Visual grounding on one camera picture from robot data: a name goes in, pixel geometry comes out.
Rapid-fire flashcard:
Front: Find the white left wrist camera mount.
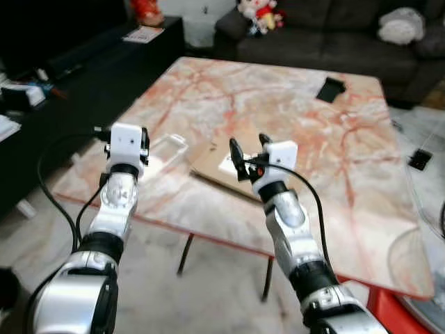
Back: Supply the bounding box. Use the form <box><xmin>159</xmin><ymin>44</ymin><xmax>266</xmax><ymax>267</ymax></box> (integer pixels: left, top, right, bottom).
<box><xmin>109</xmin><ymin>123</ymin><xmax>149</xmax><ymax>168</ymax></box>

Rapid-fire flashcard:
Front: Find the clear plastic container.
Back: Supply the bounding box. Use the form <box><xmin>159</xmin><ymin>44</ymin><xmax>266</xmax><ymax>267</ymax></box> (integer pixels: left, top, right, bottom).
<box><xmin>145</xmin><ymin>134</ymin><xmax>189</xmax><ymax>176</ymax></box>

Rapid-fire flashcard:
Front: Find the dark grey sofa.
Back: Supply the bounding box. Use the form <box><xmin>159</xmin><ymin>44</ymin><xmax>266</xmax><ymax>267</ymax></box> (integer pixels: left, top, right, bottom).
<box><xmin>213</xmin><ymin>0</ymin><xmax>445</xmax><ymax>106</ymax></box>

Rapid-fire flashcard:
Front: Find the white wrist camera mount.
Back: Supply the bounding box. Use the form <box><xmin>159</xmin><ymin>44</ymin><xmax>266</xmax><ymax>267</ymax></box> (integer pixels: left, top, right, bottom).
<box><xmin>250</xmin><ymin>141</ymin><xmax>299</xmax><ymax>195</ymax></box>
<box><xmin>109</xmin><ymin>123</ymin><xmax>149</xmax><ymax>168</ymax></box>

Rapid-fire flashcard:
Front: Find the black wallet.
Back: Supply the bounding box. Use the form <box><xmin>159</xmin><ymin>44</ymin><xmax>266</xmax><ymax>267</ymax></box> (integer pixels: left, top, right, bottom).
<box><xmin>316</xmin><ymin>77</ymin><xmax>347</xmax><ymax>104</ymax></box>

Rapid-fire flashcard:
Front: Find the small black floor device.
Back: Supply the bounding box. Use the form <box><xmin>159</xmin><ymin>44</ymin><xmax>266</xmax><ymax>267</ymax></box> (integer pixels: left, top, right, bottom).
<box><xmin>408</xmin><ymin>148</ymin><xmax>432</xmax><ymax>172</ymax></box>

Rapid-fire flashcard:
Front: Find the black television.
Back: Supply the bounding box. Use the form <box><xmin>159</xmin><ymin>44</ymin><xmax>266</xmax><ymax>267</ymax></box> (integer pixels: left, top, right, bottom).
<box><xmin>0</xmin><ymin>0</ymin><xmax>130</xmax><ymax>79</ymax></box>

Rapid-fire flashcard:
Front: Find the red plastic stool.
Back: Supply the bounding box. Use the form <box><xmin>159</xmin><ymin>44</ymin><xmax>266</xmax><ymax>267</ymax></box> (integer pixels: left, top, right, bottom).
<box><xmin>339</xmin><ymin>277</ymin><xmax>419</xmax><ymax>334</ymax></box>

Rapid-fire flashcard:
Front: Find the white printed booklet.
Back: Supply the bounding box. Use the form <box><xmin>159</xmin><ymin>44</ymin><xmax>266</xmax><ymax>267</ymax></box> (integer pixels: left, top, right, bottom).
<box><xmin>123</xmin><ymin>26</ymin><xmax>165</xmax><ymax>45</ymax></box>

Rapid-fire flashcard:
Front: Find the white floor fan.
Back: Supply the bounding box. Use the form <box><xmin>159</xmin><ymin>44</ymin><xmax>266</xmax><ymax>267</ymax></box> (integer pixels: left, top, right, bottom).
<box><xmin>385</xmin><ymin>225</ymin><xmax>445</xmax><ymax>332</ymax></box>

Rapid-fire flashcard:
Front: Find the red figurine statue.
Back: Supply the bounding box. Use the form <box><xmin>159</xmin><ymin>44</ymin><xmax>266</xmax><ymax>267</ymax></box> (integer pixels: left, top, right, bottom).
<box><xmin>130</xmin><ymin>0</ymin><xmax>165</xmax><ymax>28</ymax></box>

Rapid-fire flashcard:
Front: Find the grey fluffy cushion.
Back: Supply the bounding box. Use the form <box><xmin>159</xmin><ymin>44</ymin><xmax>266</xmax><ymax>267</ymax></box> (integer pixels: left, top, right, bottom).
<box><xmin>378</xmin><ymin>8</ymin><xmax>426</xmax><ymax>47</ymax></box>

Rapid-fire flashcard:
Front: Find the small white box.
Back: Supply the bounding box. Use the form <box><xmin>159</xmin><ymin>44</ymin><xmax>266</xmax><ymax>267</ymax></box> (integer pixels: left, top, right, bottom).
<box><xmin>0</xmin><ymin>81</ymin><xmax>47</xmax><ymax>112</ymax></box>

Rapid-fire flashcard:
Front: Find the red and white plush doll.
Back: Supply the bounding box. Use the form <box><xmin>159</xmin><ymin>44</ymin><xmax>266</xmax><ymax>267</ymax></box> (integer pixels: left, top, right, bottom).
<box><xmin>237</xmin><ymin>0</ymin><xmax>285</xmax><ymax>35</ymax></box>

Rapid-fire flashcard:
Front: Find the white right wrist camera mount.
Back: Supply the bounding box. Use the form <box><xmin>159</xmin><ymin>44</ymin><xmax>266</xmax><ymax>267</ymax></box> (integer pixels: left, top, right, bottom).
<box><xmin>250</xmin><ymin>141</ymin><xmax>299</xmax><ymax>195</ymax></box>

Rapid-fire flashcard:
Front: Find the black tv console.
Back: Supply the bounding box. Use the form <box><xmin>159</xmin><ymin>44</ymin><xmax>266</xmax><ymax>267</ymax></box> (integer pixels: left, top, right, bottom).
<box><xmin>0</xmin><ymin>17</ymin><xmax>186</xmax><ymax>213</ymax></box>

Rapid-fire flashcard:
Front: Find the brown cardboard sheet with label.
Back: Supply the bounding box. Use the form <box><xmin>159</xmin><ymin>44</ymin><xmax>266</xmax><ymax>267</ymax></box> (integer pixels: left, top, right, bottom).
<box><xmin>188</xmin><ymin>136</ymin><xmax>280</xmax><ymax>203</ymax></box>

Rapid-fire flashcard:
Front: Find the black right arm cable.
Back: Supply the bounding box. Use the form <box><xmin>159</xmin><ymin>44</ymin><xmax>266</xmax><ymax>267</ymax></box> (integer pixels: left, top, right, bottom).
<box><xmin>245</xmin><ymin>161</ymin><xmax>329</xmax><ymax>268</ymax></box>

